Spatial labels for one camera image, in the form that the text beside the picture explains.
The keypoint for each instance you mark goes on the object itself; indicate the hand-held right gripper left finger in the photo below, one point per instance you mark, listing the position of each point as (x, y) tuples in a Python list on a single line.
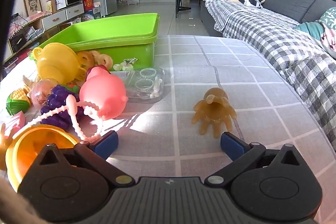
[(106, 145)]

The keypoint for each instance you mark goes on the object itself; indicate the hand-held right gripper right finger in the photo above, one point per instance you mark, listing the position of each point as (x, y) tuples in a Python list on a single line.
[(231, 146)]

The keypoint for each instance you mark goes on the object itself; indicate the amber rubber hand toy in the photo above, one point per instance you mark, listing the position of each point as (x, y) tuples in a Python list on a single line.
[(212, 116)]

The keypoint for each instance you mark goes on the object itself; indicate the large pink pig toy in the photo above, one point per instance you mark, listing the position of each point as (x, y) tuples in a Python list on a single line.
[(105, 95)]

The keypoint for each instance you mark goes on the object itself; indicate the small orange red toy figure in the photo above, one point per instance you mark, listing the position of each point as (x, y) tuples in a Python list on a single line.
[(72, 87)]

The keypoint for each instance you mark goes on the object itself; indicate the purple toy grapes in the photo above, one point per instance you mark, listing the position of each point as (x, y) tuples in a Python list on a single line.
[(56, 98)]

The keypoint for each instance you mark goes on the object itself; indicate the small pink pig toy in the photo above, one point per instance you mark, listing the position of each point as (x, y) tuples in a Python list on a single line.
[(101, 68)]

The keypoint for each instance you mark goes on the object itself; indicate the orange toy bowl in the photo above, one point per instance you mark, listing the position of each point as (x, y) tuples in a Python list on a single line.
[(29, 150)]

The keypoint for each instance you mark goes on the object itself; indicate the pink round capsule toy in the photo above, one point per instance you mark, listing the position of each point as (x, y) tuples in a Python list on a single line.
[(39, 92)]

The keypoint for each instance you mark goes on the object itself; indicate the yellow toy pot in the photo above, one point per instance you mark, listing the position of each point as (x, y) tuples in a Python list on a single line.
[(56, 64)]

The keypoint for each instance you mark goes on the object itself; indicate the toy corn cob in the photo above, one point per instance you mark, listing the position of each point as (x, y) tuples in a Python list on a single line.
[(17, 102)]

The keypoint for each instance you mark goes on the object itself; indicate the beige starfish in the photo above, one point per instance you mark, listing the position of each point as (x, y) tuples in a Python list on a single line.
[(27, 82)]

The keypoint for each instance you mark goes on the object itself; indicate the green plastic bin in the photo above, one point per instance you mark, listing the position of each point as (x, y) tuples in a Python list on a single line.
[(110, 29)]

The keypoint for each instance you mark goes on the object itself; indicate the clear plastic case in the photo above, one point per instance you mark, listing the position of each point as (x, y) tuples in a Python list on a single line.
[(144, 87)]

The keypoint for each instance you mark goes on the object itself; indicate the grey checked tablecloth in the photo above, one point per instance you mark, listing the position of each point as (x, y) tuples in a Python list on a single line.
[(210, 69)]

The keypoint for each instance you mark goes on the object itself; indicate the pink striped toy piece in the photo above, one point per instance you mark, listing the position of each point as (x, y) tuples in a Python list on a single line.
[(15, 121)]

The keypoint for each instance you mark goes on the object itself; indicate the grey checked sofa cover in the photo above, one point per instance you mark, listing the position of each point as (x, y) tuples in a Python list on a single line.
[(262, 29)]

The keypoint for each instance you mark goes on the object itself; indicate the black box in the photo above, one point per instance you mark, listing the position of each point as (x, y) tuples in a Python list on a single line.
[(17, 41)]

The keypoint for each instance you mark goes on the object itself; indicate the white drawer cabinet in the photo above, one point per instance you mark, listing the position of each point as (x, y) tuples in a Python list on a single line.
[(55, 18)]

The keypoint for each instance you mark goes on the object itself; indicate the pink teal printed cushion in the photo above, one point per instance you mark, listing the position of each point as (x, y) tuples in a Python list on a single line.
[(329, 40)]

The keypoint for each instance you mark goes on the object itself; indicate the red gift box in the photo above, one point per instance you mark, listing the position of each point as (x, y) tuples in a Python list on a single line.
[(88, 1)]

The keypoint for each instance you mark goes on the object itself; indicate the white yellow container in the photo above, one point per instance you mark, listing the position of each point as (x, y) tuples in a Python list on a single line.
[(49, 5)]

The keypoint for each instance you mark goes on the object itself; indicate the framed cartoon picture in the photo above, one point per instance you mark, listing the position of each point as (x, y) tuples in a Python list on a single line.
[(32, 3)]

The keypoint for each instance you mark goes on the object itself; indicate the teal patterned pillow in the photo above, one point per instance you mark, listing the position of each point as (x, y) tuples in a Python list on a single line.
[(329, 16)]

